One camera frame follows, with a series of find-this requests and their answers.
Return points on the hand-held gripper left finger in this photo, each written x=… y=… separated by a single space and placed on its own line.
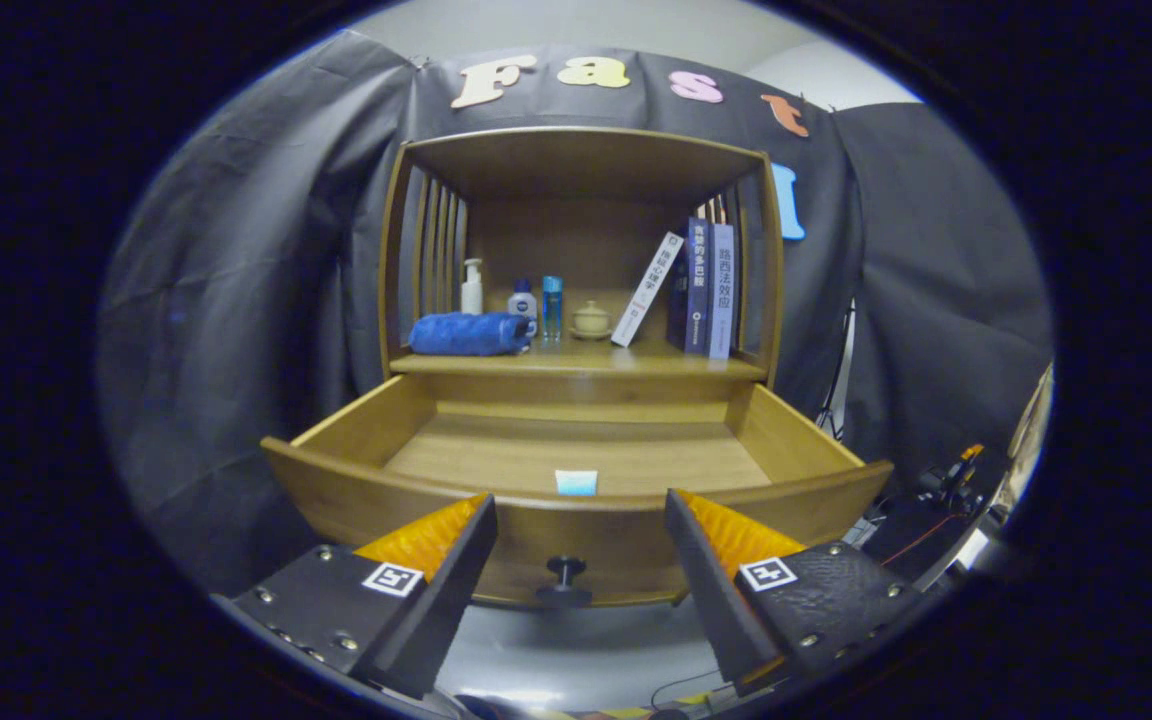
x=451 y=590

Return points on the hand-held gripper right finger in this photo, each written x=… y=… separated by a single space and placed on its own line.
x=711 y=590

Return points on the blue tube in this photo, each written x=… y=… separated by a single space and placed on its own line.
x=576 y=483

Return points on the wooden countertop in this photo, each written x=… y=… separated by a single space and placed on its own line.
x=586 y=358

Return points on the wooden cabinet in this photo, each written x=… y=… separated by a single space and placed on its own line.
x=576 y=240

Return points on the black tripod stand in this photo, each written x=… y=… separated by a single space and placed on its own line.
x=841 y=390

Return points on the blue folded towel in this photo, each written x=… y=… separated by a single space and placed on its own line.
x=466 y=335

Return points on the black device with orange parts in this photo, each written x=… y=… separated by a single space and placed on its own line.
x=951 y=480

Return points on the beige lidded teacup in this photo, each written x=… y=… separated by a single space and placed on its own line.
x=591 y=322

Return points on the white pump bottle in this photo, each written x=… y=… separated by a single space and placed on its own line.
x=472 y=295

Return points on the white bottle with blue cap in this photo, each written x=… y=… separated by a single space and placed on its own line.
x=523 y=303

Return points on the light purple book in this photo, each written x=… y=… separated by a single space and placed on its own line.
x=722 y=290

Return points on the dark blue book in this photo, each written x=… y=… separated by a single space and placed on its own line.
x=696 y=290

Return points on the clear blue bottle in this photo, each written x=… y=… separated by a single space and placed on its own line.
x=552 y=305

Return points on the white book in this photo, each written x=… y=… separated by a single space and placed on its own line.
x=648 y=290

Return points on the black backdrop cloth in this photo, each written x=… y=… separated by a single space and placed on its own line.
x=236 y=300

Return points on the beige bag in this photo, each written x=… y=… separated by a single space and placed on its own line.
x=1036 y=430

